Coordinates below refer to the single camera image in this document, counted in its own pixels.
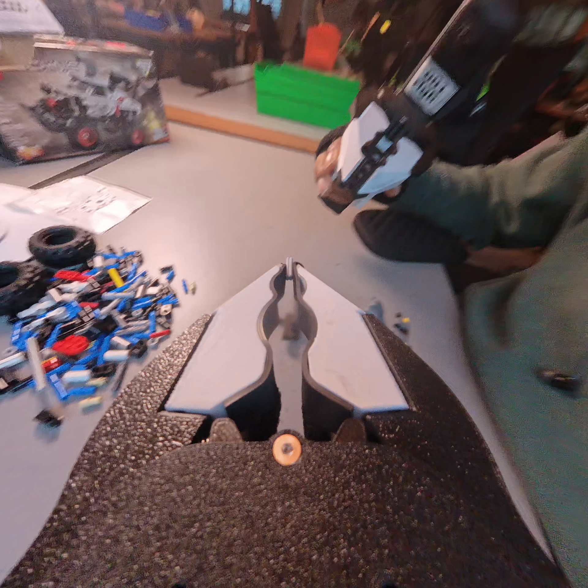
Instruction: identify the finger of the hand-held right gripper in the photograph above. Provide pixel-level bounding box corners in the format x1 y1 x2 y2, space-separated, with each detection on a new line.
354 138 425 199
338 101 396 182

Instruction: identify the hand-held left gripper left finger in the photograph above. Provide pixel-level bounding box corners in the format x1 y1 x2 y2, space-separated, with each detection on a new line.
166 261 291 440

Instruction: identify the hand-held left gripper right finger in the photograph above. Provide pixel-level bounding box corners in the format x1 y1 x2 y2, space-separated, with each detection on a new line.
292 263 409 436

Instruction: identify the grey motor block assembly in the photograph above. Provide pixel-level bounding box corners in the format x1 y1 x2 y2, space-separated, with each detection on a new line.
315 129 361 214

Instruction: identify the pile of small building bricks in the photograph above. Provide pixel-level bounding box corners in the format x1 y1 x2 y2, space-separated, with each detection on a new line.
0 247 198 428

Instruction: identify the person's right forearm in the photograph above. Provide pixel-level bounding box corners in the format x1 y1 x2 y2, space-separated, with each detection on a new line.
391 129 588 249

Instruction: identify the grey desk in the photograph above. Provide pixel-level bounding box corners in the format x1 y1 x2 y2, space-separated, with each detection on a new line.
0 120 552 575

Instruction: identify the green plastic crate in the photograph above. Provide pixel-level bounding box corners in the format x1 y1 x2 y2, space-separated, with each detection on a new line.
255 60 362 129

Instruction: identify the red bin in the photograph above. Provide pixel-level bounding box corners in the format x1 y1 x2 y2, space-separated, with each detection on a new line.
303 23 342 72

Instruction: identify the wood-edged table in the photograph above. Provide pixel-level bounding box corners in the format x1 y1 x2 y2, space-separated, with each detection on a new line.
161 78 359 152

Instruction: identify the person's torso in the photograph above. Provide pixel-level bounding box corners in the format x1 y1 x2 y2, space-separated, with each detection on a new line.
462 138 588 588

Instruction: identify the black toy tyre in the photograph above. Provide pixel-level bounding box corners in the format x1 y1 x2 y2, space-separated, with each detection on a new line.
0 262 48 318
28 225 97 269

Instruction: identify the clear sticker sheet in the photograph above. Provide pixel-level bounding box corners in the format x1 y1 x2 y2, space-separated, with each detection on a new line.
8 175 152 233

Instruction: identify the toy truck box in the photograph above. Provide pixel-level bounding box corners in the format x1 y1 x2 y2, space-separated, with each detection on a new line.
0 35 171 164

